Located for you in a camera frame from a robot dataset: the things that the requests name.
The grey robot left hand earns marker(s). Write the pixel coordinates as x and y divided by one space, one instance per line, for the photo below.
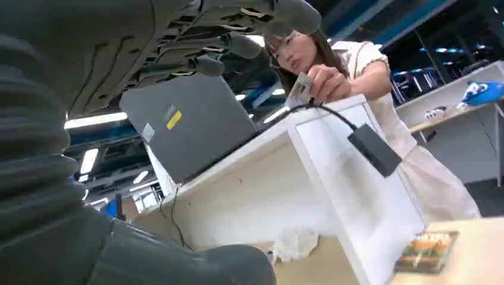
118 43

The small white striped object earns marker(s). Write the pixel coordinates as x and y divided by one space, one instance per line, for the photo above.
435 113

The blue and white object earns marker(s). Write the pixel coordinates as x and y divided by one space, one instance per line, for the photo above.
484 92

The ribbed grey robot left arm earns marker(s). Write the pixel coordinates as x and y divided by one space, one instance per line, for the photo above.
31 157

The person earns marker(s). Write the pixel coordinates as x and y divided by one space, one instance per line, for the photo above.
433 185

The small printed card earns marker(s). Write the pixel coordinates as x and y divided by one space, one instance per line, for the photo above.
298 94

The person's hand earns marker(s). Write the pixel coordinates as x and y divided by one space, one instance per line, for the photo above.
328 84

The crumpled white plastic bag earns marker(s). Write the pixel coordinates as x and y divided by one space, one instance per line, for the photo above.
293 244

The black power adapter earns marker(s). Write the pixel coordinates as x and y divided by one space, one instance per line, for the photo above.
374 151

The long ceiling light strip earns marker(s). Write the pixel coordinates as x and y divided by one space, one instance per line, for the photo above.
96 120

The pale background desk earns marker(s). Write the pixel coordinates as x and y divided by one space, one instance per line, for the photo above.
460 141

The white desk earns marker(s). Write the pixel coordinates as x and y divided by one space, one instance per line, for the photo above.
354 204

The rectangular ceiling light panel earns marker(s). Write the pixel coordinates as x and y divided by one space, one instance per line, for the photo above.
89 161

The grey laptop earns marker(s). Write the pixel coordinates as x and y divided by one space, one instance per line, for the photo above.
197 126

